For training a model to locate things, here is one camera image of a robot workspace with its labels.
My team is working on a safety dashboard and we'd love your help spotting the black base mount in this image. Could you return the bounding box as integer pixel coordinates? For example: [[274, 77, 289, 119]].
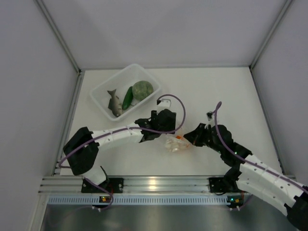
[[81, 178, 124, 193], [208, 177, 237, 193]]

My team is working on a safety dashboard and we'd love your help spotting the purple cable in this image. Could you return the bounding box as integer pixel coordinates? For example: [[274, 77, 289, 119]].
[[213, 101, 308, 194], [58, 94, 186, 207]]

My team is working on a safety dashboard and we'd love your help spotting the fake green cabbage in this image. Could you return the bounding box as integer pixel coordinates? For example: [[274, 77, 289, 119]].
[[132, 80, 154, 101]]

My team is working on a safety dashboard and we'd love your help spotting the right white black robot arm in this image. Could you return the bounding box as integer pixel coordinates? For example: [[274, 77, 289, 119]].
[[184, 123, 308, 231]]

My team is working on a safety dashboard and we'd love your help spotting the right aluminium frame post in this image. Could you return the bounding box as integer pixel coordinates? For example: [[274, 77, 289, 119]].
[[249, 0, 294, 71]]

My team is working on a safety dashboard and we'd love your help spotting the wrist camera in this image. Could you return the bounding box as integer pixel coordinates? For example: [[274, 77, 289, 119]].
[[157, 99, 171, 110], [206, 111, 215, 127]]

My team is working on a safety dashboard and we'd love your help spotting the white slotted cable duct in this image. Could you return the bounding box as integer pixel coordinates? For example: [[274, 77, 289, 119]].
[[48, 194, 244, 206]]

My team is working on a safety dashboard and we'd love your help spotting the aluminium mounting rail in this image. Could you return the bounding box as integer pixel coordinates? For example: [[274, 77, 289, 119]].
[[38, 175, 212, 194]]

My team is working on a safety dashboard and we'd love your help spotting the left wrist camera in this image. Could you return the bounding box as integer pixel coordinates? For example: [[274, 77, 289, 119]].
[[157, 99, 171, 110]]

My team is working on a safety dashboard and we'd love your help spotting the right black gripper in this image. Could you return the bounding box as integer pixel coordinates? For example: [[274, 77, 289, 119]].
[[184, 123, 224, 154]]

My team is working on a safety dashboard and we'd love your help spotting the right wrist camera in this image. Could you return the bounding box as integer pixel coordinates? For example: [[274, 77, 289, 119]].
[[206, 111, 215, 127]]

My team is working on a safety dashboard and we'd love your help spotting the translucent white plastic basket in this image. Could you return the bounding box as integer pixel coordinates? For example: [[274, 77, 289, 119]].
[[90, 64, 161, 122]]

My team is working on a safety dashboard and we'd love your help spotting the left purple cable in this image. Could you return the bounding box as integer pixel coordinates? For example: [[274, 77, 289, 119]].
[[58, 94, 186, 207]]

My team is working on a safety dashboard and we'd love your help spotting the fake grey fish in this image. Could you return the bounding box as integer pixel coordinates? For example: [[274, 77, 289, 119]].
[[107, 90, 123, 117]]

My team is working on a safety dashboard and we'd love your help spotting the clear zip top bag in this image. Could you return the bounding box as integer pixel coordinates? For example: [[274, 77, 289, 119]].
[[165, 128, 192, 152]]

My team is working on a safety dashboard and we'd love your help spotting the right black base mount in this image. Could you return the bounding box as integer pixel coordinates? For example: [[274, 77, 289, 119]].
[[208, 177, 237, 193]]

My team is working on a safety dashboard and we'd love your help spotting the left aluminium frame post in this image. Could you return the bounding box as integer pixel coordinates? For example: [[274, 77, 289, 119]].
[[34, 0, 81, 74]]

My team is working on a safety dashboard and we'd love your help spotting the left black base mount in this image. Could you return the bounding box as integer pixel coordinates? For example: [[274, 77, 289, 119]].
[[81, 178, 124, 193]]

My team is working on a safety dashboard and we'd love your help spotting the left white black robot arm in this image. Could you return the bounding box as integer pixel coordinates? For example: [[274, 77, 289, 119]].
[[63, 109, 176, 192]]

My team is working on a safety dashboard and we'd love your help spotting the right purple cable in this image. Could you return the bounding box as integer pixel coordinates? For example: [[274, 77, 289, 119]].
[[213, 101, 308, 194]]

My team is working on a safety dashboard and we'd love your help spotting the fake green cucumber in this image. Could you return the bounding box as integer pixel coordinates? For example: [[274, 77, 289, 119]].
[[122, 86, 133, 110]]

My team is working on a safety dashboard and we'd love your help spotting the aluminium frame post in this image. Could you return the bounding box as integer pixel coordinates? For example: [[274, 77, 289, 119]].
[[34, 0, 81, 74], [249, 0, 294, 71]]

